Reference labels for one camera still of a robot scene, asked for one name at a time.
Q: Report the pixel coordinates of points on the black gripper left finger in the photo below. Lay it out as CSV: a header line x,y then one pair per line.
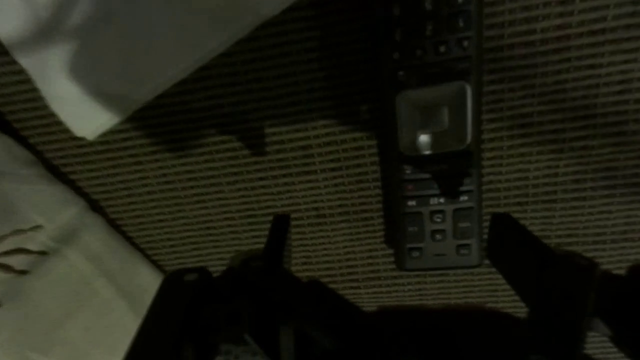
x,y
279,242

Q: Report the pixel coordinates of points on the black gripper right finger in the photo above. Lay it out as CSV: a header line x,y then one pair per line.
x,y
533,266

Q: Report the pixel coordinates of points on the black remote control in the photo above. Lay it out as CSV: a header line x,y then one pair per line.
x,y
433,201

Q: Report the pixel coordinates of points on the white paper sheet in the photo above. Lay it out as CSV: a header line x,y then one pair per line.
x,y
126,46

